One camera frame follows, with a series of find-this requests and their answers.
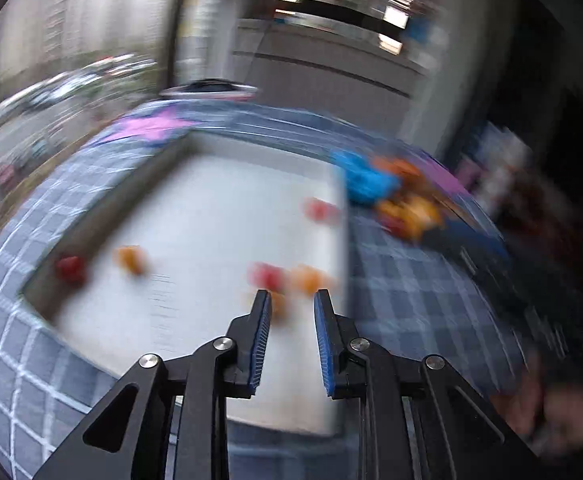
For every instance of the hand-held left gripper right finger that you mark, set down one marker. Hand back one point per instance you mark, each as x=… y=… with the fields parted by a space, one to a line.
x=324 y=345

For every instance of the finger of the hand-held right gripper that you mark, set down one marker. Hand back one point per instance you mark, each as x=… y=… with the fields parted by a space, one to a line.
x=476 y=235

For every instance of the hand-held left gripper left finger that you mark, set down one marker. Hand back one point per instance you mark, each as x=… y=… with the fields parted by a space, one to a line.
x=261 y=340

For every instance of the red cherry tomato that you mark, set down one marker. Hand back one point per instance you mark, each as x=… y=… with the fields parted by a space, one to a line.
x=321 y=208
x=69 y=267
x=266 y=275

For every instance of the yellow cherry tomato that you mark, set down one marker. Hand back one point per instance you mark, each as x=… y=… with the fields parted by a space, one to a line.
x=131 y=258
x=309 y=278

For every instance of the pile of mixed cherry tomatoes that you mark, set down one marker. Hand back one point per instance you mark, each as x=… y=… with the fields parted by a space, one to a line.
x=409 y=212

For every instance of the white rectangular tray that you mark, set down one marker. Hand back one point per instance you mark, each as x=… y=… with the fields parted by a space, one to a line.
x=196 y=210

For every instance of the person's right hand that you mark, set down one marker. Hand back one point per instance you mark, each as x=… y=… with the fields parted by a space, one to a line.
x=551 y=410

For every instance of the blue checked blanket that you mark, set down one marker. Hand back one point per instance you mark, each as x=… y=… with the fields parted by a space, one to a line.
x=406 y=300

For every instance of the blue plastic bag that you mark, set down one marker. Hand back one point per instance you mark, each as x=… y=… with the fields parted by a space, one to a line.
x=364 y=180

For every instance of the white cabinet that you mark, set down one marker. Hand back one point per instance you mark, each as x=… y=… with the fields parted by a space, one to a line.
x=321 y=60

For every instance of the white plastic basin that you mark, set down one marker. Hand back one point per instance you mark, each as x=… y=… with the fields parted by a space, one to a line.
x=206 y=89

